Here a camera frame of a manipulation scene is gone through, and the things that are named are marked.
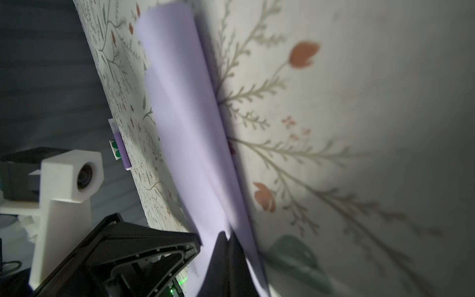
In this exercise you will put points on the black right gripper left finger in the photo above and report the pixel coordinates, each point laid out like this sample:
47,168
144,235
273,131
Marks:
216,282

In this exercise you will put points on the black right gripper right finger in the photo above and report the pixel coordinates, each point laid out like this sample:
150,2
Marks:
239,277

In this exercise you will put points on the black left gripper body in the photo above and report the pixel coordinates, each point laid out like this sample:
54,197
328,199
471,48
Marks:
121,259

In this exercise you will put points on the light lavender paper sheet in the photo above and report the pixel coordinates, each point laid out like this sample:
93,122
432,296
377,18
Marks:
193,139

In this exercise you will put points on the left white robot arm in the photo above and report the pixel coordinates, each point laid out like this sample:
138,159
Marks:
64,181

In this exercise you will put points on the green dot sticker roll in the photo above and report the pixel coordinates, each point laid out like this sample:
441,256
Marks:
115,150

